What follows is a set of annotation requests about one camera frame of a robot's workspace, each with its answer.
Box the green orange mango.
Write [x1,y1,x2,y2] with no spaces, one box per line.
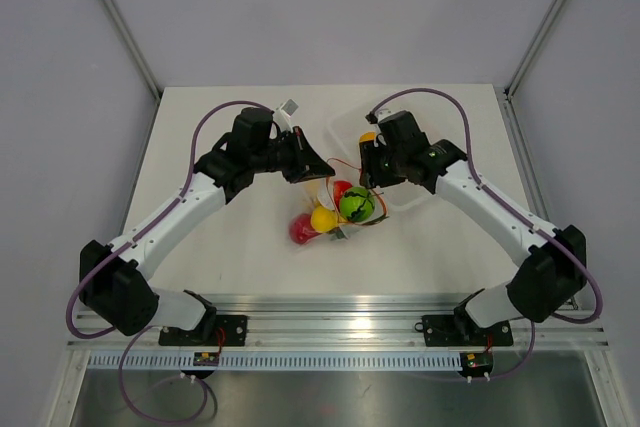
[359,132,377,144]

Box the green apple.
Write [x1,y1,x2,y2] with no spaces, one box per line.
[339,186,375,223]

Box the clear orange-zip bag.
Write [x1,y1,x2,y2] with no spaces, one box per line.
[288,157,389,246]

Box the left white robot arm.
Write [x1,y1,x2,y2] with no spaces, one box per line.
[65,101,335,345]

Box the white slotted cable duct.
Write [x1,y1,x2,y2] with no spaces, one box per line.
[88,350,462,372]

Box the aluminium mounting rail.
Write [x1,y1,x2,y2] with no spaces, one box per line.
[65,294,610,352]

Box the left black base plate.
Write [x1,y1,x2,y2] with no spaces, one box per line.
[158,314,249,347]

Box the red pomegranate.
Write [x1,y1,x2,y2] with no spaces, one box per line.
[288,213,320,245]

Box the yellow bell pepper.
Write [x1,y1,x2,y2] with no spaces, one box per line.
[302,181,323,207]

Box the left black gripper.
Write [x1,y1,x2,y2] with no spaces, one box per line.
[251,126,335,184]

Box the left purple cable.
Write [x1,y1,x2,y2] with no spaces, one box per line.
[66,99,274,338]

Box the red apple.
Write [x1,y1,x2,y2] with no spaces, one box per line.
[332,180,353,204]

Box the aluminium frame post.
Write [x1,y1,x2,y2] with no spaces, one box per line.
[98,0,163,105]
[503,0,599,98]

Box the right aluminium frame post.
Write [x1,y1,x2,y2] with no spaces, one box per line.
[503,0,599,98]

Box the yellow lemon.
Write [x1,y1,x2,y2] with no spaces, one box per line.
[310,205,339,233]

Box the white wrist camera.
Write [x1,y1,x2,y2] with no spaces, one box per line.
[365,107,402,125]
[273,99,299,132]

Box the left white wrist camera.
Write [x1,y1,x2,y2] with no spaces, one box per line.
[273,99,299,132]

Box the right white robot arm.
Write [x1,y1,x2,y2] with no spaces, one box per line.
[359,111,587,343]

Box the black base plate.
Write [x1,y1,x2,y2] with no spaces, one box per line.
[414,314,514,347]
[158,314,249,347]

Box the left aluminium frame post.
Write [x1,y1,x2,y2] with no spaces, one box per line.
[98,0,163,105]

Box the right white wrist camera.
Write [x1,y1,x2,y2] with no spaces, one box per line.
[365,107,402,125]

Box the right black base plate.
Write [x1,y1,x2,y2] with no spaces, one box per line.
[414,314,514,347]

